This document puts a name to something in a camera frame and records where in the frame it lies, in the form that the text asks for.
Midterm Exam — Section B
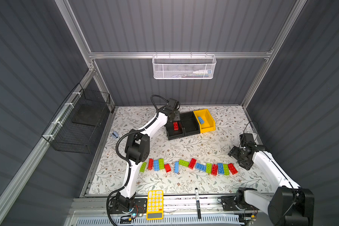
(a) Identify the small red lego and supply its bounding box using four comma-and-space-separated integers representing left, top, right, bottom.
164, 164, 171, 173

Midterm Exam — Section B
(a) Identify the white tube in basket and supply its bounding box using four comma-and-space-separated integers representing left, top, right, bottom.
192, 69, 212, 76

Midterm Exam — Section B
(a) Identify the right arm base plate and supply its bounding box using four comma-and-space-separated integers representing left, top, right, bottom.
220, 195, 258, 211

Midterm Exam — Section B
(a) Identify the floral table mat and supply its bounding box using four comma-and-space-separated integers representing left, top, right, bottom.
87, 106, 274, 196

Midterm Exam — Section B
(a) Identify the black marker pen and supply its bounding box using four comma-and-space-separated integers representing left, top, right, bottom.
195, 187, 202, 219

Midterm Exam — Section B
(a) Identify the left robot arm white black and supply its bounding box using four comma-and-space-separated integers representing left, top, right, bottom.
108, 95, 180, 211

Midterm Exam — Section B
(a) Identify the black wire basket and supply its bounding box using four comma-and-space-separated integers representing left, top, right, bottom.
42, 85, 111, 154

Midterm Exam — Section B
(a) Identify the black bin left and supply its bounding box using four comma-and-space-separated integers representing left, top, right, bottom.
165, 121, 185, 140

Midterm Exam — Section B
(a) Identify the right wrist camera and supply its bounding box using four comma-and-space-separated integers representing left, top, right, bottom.
239, 133, 256, 147

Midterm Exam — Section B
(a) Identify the thin blue lego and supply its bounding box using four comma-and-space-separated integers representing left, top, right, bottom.
174, 162, 179, 174

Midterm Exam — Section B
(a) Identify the yellow calculator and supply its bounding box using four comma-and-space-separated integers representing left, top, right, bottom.
146, 190, 164, 220

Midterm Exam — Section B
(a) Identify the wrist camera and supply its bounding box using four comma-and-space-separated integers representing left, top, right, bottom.
167, 98, 180, 110
239, 133, 256, 147

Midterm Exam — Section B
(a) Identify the yellow bin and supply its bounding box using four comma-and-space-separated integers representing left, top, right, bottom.
194, 109, 216, 133

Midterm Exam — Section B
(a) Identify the small blue grey clip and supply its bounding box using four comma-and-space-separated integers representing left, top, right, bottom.
111, 131, 119, 138

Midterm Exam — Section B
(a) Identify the black bin middle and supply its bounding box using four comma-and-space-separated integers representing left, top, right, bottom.
180, 112, 200, 137

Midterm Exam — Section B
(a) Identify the green lego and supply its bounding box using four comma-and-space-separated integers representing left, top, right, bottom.
223, 164, 230, 175
158, 159, 165, 170
179, 160, 189, 167
205, 163, 212, 174
139, 162, 147, 173

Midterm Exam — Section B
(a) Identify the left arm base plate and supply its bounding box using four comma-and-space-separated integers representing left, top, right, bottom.
109, 198, 147, 214

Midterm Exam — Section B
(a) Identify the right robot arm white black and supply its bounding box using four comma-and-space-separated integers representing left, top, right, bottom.
229, 144, 315, 226

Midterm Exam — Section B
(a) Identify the white wire basket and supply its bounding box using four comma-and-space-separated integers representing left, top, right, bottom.
152, 54, 217, 80

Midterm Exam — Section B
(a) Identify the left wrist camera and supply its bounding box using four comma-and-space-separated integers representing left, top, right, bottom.
167, 98, 180, 110

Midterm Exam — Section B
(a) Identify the black bin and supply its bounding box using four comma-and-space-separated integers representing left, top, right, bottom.
180, 112, 200, 137
165, 121, 185, 140

